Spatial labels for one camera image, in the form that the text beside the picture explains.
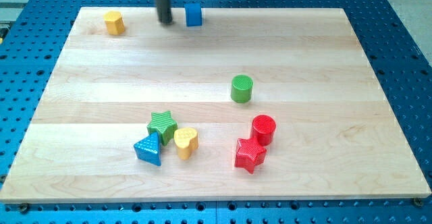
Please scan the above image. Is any blue cube block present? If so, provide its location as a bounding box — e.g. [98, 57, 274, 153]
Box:
[184, 3, 203, 27]

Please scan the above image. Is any green cylinder block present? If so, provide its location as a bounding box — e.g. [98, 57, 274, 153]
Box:
[231, 74, 253, 103]

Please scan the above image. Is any light wooden board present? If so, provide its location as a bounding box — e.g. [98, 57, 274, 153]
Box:
[1, 7, 431, 203]

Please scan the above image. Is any yellow heart block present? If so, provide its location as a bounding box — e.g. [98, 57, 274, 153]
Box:
[173, 128, 198, 160]

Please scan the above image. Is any red cylinder block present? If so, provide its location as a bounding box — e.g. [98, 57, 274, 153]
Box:
[250, 115, 276, 146]

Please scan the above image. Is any green star block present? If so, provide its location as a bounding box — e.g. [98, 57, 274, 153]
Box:
[146, 111, 178, 146]

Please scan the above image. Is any red star block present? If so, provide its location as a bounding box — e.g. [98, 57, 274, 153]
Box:
[234, 137, 267, 174]

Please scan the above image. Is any blue triangle block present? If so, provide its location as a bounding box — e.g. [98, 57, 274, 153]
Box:
[134, 132, 161, 167]

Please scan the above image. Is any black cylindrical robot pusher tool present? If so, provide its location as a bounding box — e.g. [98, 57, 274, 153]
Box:
[155, 0, 173, 25]

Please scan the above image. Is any yellow hexagon block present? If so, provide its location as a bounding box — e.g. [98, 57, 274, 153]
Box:
[103, 11, 126, 35]

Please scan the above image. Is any blue perforated metal table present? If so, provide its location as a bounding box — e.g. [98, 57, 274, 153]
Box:
[1, 0, 431, 223]

